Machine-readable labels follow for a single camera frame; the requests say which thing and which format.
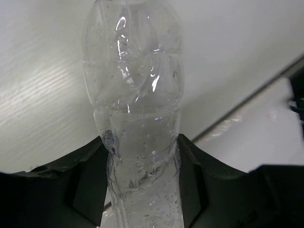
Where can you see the clear bottle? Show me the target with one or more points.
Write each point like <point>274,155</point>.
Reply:
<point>134,80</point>

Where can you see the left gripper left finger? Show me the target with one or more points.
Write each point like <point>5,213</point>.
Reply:
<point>66,193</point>

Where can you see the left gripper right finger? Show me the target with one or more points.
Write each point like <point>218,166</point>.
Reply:
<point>215,195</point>

